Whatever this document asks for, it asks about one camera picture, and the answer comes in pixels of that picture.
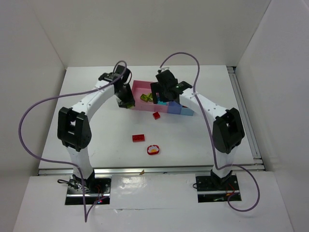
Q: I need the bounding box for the long teal lego brick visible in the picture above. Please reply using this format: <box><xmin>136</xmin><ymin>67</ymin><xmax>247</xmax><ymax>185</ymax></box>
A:
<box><xmin>157</xmin><ymin>101</ymin><xmax>168</xmax><ymax>105</ymax></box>

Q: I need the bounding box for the lime curved lego brick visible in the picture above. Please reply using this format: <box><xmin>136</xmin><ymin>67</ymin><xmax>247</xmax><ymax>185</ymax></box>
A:
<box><xmin>140</xmin><ymin>94</ymin><xmax>148</xmax><ymax>102</ymax></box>

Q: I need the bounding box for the small red lego brick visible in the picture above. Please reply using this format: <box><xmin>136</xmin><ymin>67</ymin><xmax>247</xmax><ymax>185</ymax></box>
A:
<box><xmin>153</xmin><ymin>112</ymin><xmax>160</xmax><ymax>120</ymax></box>

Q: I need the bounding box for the long red lego brick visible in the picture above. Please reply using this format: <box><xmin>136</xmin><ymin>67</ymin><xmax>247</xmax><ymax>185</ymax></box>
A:
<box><xmin>132</xmin><ymin>134</ymin><xmax>145</xmax><ymax>143</ymax></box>

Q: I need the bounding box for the red flower lego piece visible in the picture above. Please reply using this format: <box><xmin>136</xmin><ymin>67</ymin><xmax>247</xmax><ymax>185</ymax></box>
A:
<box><xmin>146</xmin><ymin>145</ymin><xmax>160</xmax><ymax>155</ymax></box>

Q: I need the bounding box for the lime square lego brick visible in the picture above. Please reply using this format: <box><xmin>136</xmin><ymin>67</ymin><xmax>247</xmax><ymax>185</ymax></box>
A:
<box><xmin>126</xmin><ymin>103</ymin><xmax>135</xmax><ymax>109</ymax></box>

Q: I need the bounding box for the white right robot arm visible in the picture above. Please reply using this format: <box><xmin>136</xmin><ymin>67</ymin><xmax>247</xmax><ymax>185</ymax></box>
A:
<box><xmin>150</xmin><ymin>69</ymin><xmax>245</xmax><ymax>189</ymax></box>

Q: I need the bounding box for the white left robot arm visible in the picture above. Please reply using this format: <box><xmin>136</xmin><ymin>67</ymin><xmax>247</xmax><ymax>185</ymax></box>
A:
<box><xmin>57</xmin><ymin>65</ymin><xmax>135</xmax><ymax>189</ymax></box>

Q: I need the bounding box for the blue sorting container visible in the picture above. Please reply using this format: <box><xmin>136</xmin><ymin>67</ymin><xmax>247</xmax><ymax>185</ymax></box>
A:
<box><xmin>168</xmin><ymin>101</ymin><xmax>194</xmax><ymax>116</ymax></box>

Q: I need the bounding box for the pink sorting container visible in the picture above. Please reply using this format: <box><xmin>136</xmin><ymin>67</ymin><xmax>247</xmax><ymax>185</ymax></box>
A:
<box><xmin>132</xmin><ymin>80</ymin><xmax>168</xmax><ymax>113</ymax></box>

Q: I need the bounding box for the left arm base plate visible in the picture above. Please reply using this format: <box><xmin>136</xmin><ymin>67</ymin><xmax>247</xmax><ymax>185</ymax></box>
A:
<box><xmin>57</xmin><ymin>177</ymin><xmax>112</xmax><ymax>205</ymax></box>

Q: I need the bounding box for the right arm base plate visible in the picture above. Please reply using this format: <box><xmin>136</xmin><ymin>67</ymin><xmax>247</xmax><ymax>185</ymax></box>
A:
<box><xmin>192</xmin><ymin>175</ymin><xmax>242</xmax><ymax>203</ymax></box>

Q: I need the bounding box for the aluminium table rail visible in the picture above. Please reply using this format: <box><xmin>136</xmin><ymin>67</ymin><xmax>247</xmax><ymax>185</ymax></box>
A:
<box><xmin>37</xmin><ymin>165</ymin><xmax>266</xmax><ymax>176</ymax></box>

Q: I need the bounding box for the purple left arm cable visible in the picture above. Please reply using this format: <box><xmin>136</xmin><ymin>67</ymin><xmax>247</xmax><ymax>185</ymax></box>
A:
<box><xmin>18</xmin><ymin>60</ymin><xmax>128</xmax><ymax>223</ymax></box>

